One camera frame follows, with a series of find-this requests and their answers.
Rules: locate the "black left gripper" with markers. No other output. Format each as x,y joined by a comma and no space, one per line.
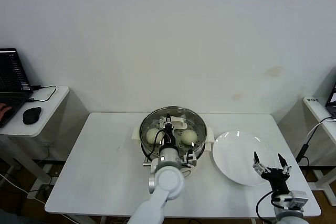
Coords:
169,137

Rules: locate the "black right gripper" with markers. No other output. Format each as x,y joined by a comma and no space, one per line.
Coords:
276,179

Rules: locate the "white steamed baozi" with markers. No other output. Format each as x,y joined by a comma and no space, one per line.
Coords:
189,137
151,136

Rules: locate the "black computer mouse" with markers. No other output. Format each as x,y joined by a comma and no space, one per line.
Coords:
32,115

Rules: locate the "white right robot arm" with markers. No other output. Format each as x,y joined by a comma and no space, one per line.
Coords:
287,212

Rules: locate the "perforated steel steamer basket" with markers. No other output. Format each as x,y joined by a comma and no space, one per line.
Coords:
207,137

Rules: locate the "person's bare hand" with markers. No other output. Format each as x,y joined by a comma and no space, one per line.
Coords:
4,112

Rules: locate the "round white plate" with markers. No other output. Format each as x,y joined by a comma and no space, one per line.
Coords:
236,161

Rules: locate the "dark laptop on narrow table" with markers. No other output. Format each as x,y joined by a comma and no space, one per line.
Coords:
332,100

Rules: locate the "grey floor power strip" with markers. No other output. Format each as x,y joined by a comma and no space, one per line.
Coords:
39,193

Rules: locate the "black laptop with lit screen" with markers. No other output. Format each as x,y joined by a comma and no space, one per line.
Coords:
11,82

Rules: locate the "blue jeans leg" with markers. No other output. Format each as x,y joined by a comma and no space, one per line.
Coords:
5,218

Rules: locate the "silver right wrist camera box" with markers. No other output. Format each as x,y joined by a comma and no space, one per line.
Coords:
298,200

